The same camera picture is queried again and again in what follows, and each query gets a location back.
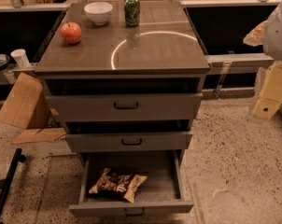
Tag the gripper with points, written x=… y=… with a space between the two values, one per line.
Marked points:
x=278 y=34

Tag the brown chip bag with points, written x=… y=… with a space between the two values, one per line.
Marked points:
x=122 y=184

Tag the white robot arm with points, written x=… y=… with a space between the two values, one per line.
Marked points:
x=269 y=35

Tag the top grey drawer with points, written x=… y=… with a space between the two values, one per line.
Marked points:
x=72 y=108

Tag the middle grey drawer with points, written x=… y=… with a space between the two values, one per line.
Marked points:
x=105 y=142

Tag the grey drawer cabinet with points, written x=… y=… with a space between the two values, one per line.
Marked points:
x=159 y=56

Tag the green soda can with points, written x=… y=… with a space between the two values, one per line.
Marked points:
x=132 y=12

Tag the white bowl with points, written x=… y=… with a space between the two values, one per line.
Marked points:
x=98 y=13

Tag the red apple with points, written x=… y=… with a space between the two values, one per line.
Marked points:
x=71 y=32

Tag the flat cardboard flap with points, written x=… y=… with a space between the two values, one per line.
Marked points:
x=39 y=135

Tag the white paper cup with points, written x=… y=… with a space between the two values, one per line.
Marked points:
x=20 y=57

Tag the brown cardboard box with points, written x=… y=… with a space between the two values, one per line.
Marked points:
x=25 y=106

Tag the black metal bar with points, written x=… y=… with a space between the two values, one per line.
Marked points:
x=6 y=182

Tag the clear plastic bracket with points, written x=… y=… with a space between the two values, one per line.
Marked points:
x=225 y=68

